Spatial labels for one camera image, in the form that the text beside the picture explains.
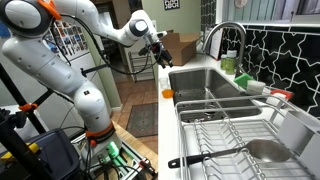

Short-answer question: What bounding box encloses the black camera tripod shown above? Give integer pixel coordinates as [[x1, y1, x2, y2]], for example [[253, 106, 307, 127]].
[[0, 63, 54, 180]]

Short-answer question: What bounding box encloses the white sponge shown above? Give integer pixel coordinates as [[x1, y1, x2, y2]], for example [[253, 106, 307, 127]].
[[245, 79, 267, 96]]

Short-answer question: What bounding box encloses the brown cardboard box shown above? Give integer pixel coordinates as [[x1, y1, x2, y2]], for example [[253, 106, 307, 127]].
[[159, 29, 201, 67]]

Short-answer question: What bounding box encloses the orange plastic bowl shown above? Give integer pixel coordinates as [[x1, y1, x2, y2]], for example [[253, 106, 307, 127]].
[[161, 88, 175, 99]]

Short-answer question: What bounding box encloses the kitchen window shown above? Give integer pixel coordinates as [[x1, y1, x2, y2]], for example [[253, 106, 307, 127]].
[[221, 0, 320, 26]]

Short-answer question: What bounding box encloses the curved steel kitchen faucet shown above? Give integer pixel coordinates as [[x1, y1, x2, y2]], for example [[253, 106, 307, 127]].
[[201, 21, 248, 79]]

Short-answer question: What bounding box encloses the red and white scrubber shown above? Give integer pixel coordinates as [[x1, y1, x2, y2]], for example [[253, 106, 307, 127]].
[[265, 88, 295, 108]]

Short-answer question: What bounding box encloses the yellow tool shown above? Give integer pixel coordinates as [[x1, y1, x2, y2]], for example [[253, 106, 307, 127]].
[[0, 142, 41, 161]]

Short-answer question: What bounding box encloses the blue sign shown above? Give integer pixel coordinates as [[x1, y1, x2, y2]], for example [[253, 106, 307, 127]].
[[0, 21, 11, 38]]

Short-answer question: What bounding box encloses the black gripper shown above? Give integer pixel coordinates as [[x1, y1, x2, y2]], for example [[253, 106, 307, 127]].
[[146, 40, 175, 70]]

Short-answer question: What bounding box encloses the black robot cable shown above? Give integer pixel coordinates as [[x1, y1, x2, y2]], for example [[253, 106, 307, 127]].
[[49, 13, 164, 76]]

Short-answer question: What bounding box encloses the stainless steel sink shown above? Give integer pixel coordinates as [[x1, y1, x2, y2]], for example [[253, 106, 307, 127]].
[[168, 66, 264, 124]]

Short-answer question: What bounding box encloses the patterned floor mat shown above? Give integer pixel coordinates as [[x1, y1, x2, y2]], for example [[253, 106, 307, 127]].
[[125, 102, 159, 139]]

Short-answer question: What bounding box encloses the tall green soap bottle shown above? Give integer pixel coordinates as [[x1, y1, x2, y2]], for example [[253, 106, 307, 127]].
[[225, 49, 238, 76]]

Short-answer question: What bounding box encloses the dark blue bin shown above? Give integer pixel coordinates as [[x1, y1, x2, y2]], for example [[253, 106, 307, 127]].
[[0, 128, 81, 180]]

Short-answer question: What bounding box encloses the white paper card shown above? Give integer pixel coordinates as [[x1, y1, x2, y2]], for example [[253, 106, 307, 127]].
[[209, 28, 224, 61]]

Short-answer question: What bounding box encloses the grey utensil holder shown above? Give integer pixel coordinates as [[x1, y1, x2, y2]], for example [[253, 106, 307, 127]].
[[276, 109, 320, 180]]

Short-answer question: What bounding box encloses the white fridge with photos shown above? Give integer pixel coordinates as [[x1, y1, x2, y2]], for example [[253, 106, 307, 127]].
[[0, 19, 113, 138]]

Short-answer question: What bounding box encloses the dark framed picture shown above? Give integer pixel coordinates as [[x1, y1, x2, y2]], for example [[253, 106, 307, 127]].
[[128, 0, 145, 16]]

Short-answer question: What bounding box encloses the robot base mounting frame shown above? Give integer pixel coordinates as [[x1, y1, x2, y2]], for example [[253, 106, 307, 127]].
[[71, 129, 158, 180]]

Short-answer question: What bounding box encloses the black white patterned wall art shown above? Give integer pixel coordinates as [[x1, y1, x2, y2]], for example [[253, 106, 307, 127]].
[[163, 0, 181, 11]]

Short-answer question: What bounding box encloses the steel spoon with black handle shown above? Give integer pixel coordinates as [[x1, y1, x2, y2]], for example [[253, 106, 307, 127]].
[[167, 139, 293, 169]]

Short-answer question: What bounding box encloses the wooden platform board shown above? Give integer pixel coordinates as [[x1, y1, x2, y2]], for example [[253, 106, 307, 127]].
[[111, 120, 159, 164]]

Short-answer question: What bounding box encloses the round white wall clock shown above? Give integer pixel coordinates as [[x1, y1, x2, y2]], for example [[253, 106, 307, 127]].
[[234, 0, 249, 9]]

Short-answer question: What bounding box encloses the short green soap bottle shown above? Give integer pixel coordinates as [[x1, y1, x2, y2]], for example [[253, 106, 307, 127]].
[[219, 53, 229, 71]]

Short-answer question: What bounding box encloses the metal wire dish rack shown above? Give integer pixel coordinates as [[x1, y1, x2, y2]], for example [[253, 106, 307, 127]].
[[174, 94, 320, 180]]

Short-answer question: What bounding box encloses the green sponge holder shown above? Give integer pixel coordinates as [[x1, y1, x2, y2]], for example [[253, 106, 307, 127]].
[[233, 73, 254, 90]]

